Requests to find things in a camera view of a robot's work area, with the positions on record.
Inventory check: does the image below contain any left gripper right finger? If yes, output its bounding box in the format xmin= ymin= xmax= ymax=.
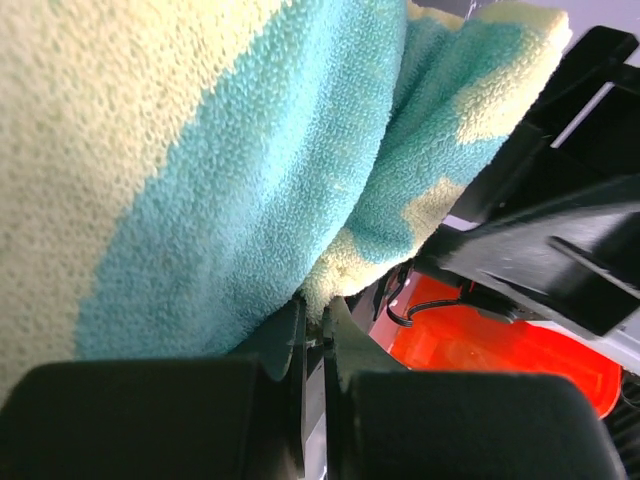
xmin=323 ymin=298 xmax=626 ymax=479

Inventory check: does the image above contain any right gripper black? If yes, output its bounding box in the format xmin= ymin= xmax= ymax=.
xmin=344 ymin=24 xmax=640 ymax=336

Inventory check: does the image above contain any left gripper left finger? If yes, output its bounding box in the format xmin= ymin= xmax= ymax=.
xmin=1 ymin=299 xmax=306 ymax=479

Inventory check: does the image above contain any teal and yellow towel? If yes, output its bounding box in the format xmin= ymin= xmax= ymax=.
xmin=1 ymin=1 xmax=571 ymax=397

